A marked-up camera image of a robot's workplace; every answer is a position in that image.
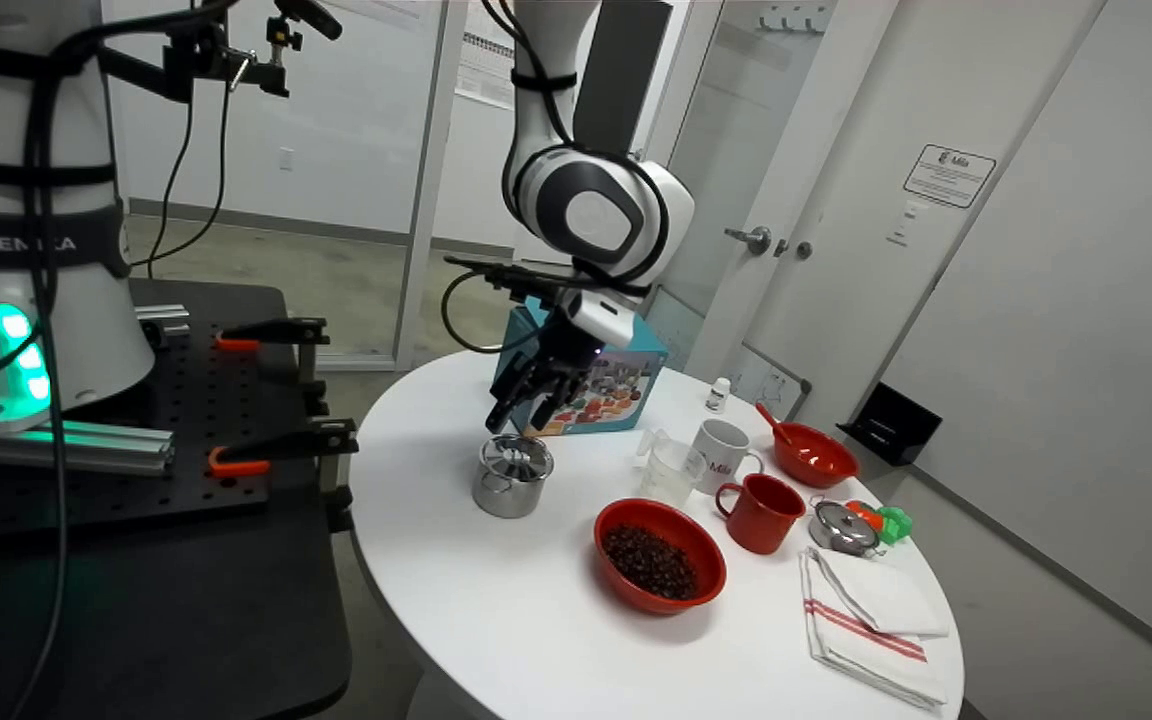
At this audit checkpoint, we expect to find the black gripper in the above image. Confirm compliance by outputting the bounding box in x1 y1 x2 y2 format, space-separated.
485 296 602 433

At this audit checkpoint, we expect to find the silver pot lid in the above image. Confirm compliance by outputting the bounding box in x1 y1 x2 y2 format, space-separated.
479 435 550 486

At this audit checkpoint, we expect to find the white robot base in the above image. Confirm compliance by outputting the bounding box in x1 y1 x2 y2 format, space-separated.
0 0 152 433

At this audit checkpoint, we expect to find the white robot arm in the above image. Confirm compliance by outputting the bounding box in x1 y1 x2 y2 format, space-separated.
479 0 697 433

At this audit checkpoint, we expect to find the silver pot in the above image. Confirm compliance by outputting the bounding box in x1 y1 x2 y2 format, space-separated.
473 468 542 521

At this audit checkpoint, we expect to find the teal cardboard box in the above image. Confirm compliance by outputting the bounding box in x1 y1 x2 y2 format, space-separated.
497 299 668 435

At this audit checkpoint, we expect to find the small white bottle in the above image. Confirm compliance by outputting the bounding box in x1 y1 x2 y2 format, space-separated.
705 378 733 412

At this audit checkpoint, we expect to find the white mug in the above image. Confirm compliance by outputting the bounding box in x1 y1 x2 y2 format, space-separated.
684 419 761 493

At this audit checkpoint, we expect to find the red bowl of coffee beans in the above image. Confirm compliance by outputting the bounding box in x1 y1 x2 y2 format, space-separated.
593 501 727 617

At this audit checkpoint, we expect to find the red mug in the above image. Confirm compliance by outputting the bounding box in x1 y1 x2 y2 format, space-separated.
715 471 804 556

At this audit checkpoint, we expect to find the red bowl with spoon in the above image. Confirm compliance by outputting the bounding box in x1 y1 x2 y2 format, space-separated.
761 408 859 490

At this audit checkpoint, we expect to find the black orange clamp upper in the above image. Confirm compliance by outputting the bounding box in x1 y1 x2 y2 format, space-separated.
211 317 330 357

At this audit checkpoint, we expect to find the black orange clamp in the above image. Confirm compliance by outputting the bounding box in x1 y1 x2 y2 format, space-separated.
211 317 330 357
202 419 356 479

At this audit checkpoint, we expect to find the black orange clamp lower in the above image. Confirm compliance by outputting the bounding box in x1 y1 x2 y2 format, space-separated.
202 419 356 479

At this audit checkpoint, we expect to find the small metal strainer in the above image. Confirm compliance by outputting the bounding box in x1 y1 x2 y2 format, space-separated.
809 501 881 556

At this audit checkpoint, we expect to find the black floor box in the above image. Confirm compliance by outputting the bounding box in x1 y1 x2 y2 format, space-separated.
843 384 939 465

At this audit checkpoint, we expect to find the green orange small item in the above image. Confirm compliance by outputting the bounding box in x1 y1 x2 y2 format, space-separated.
849 501 911 545

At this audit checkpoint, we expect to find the white red-striped cloth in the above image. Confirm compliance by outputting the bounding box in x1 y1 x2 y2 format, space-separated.
800 548 949 707

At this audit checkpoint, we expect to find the black perforated mounting table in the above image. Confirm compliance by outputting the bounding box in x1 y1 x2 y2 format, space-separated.
0 281 353 720

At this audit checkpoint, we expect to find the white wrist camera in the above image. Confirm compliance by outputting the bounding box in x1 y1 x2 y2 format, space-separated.
559 287 634 347

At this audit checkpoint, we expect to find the silver door handle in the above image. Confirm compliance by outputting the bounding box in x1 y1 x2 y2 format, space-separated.
725 229 817 259

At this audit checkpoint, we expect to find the white wall sign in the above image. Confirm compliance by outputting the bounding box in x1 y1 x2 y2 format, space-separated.
904 144 996 207

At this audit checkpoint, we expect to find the black camera on stand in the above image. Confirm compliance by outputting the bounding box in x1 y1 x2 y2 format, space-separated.
162 0 345 96

